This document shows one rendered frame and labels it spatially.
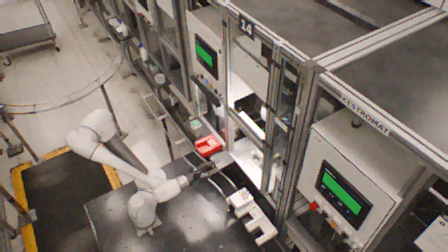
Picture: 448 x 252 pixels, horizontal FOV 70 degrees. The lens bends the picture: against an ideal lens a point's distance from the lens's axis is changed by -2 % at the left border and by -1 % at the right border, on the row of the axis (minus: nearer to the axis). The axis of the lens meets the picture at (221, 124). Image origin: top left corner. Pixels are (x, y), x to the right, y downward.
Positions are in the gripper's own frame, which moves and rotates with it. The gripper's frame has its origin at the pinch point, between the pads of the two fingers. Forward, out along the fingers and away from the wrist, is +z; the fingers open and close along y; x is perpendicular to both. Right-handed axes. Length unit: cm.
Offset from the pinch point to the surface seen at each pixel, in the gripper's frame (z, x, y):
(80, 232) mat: -105, 75, -111
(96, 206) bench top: -77, 45, -44
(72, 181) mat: -97, 135, -111
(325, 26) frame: 50, -19, 89
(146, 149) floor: -15, 134, -113
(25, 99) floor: -119, 303, -113
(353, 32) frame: 56, -30, 89
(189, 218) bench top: -24, 0, -44
